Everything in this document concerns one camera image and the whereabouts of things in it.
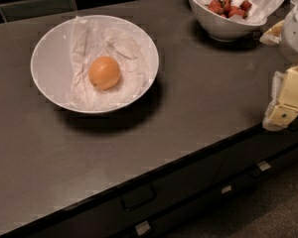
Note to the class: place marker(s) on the orange fruit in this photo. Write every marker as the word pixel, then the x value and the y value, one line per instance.
pixel 104 73

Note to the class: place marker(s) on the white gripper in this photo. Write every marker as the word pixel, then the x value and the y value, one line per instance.
pixel 296 34

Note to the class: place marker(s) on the dark upper left drawer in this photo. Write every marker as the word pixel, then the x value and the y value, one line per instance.
pixel 108 213

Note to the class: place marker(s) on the white paper napkin in bowl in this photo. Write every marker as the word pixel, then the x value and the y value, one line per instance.
pixel 91 40

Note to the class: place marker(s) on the dark upper right drawer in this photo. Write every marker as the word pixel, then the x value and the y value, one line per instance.
pixel 257 148

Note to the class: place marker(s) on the dark lower drawer row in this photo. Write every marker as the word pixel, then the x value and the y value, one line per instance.
pixel 157 224

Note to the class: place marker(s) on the red strawberries pile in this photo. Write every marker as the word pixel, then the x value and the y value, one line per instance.
pixel 226 9

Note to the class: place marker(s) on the white bowl with orange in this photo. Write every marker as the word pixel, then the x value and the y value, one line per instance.
pixel 52 68

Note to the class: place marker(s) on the white bowl with strawberries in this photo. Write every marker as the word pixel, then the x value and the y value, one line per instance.
pixel 226 29

